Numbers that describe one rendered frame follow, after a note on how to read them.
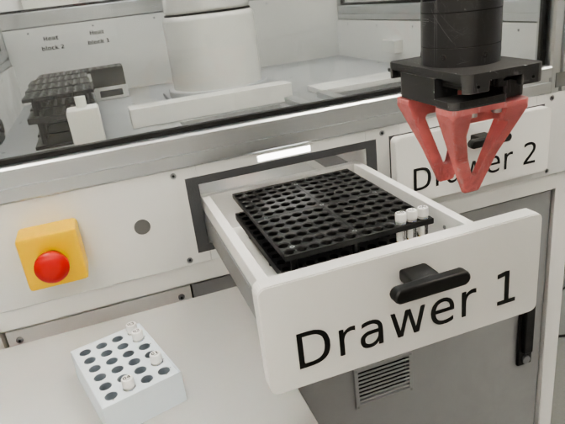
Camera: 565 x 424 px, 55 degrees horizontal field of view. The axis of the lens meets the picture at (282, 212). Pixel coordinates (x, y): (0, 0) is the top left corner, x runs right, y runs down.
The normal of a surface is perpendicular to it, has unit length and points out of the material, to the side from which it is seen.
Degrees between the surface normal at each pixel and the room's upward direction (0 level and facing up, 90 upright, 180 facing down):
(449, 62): 90
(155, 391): 90
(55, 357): 0
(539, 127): 90
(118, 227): 90
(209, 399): 0
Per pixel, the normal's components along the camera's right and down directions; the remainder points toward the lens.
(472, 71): -0.11, -0.92
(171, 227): 0.33, 0.32
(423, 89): -0.94, 0.22
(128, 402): 0.56, 0.25
